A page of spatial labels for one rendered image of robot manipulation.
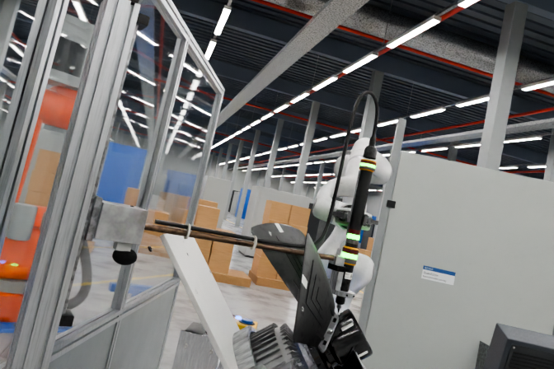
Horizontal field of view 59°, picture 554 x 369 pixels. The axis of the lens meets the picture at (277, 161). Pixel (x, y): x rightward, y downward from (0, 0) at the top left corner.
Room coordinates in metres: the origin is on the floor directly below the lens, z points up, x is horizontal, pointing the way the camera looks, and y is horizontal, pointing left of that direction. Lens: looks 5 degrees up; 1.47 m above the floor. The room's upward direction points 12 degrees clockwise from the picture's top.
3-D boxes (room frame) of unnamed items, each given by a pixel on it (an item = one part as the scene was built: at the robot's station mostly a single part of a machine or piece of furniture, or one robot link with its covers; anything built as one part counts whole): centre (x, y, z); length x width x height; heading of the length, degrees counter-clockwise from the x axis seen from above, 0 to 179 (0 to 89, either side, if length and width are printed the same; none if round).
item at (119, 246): (1.01, 0.26, 1.32); 0.05 x 0.04 x 0.05; 121
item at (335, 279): (1.31, -0.24, 1.33); 0.09 x 0.07 x 0.10; 121
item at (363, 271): (1.90, -0.36, 1.25); 0.19 x 0.12 x 0.24; 78
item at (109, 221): (0.99, 0.29, 1.38); 0.10 x 0.07 x 0.08; 121
